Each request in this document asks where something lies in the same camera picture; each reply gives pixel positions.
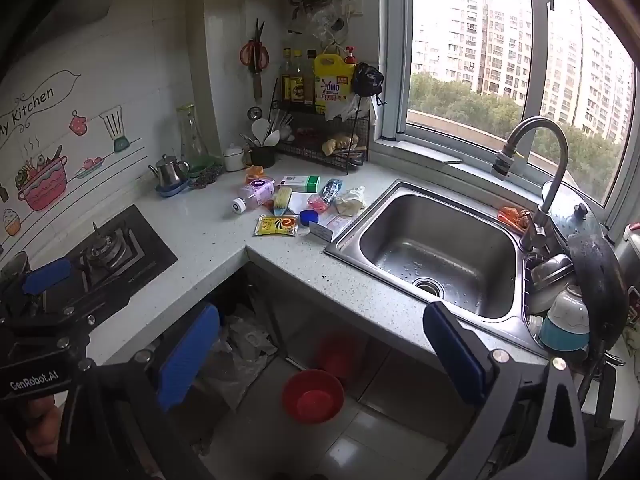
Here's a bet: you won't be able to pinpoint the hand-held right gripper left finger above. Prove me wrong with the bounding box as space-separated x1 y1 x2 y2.
55 304 221 480

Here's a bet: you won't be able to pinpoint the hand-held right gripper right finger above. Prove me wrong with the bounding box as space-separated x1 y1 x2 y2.
422 301 591 480

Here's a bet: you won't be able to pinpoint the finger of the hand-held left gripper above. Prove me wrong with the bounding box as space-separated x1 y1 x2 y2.
0 257 74 317

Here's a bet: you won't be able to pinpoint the red plastic bucket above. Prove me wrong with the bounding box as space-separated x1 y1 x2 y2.
282 368 346 424

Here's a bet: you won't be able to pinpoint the yellow foil sachet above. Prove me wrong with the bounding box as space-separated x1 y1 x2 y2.
256 214 300 238

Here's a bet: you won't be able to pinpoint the purple and white bottle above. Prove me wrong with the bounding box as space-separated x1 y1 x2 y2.
231 178 277 215

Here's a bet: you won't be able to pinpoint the white box with pink bottle picture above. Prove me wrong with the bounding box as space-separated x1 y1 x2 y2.
309 213 351 244

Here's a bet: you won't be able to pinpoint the white paper towel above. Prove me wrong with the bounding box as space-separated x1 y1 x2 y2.
289 191 321 217

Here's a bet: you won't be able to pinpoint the green and white box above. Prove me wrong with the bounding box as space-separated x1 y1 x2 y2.
278 174 321 194

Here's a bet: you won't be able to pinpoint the blue pack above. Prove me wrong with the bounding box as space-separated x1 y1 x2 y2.
320 178 344 205

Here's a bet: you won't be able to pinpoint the person's left hand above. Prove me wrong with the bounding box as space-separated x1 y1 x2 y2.
22 394 64 457

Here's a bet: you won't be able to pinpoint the white woven sack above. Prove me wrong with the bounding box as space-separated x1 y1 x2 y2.
199 304 282 412

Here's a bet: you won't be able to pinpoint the stainless steel sink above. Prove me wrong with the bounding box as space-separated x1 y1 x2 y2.
325 179 557 357

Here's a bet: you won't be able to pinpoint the black gas stove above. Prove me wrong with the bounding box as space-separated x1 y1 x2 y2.
30 204 179 322

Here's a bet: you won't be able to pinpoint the teal and white bowl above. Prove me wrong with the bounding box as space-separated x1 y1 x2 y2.
538 284 591 352

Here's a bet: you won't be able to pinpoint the steel bowl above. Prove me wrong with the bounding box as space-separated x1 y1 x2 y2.
529 253 576 291

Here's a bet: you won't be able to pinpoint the orange cloth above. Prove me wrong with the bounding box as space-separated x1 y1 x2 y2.
497 205 534 231

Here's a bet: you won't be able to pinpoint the black wok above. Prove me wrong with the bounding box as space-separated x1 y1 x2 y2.
567 234 630 407

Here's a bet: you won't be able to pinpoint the steel teapot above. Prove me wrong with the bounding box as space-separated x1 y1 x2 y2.
148 153 192 189

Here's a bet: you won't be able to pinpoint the dark scouring pad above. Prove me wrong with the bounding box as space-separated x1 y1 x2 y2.
189 157 225 190

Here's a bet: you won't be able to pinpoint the pot lid with black knob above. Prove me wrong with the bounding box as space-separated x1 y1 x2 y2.
542 182 609 242

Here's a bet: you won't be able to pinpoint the crumpled white plastic bag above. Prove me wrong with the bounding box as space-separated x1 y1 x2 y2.
334 186 367 216

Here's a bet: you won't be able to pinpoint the rice cooker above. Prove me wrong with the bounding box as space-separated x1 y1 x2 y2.
617 222 640 312

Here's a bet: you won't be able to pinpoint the clear glass jar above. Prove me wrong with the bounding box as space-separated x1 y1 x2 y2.
175 104 209 162

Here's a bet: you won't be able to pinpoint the white ceramic jar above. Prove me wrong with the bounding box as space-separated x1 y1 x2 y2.
222 143 246 172

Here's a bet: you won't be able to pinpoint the black utensil cup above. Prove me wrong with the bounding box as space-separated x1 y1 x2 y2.
249 145 277 170

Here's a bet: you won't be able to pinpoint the curved steel faucet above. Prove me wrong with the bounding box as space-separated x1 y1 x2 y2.
490 116 571 252

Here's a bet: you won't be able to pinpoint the green trees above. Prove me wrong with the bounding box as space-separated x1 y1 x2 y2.
409 72 626 201

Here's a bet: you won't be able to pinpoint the black bag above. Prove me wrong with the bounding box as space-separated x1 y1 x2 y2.
351 62 386 106

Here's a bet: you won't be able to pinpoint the dark sauce bottle yellow label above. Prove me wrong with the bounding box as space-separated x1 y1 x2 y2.
305 49 317 107
291 49 307 106
281 48 294 104

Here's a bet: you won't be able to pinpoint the yellow detergent jug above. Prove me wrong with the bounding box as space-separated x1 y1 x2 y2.
313 44 357 116

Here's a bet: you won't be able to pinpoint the window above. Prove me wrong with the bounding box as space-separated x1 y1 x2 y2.
375 0 640 233

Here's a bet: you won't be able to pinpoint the apartment buildings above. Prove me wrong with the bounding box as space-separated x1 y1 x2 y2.
412 0 636 142

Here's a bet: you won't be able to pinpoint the clear hanging plastic bag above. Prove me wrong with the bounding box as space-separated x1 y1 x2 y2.
310 2 351 47

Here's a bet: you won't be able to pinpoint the kitchen wall sticker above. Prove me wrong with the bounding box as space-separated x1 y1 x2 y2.
0 70 149 257

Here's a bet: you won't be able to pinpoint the black wire rack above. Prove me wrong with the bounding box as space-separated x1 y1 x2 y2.
269 77 379 171

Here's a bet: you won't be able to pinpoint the red handled scissors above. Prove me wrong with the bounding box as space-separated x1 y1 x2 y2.
238 18 271 74

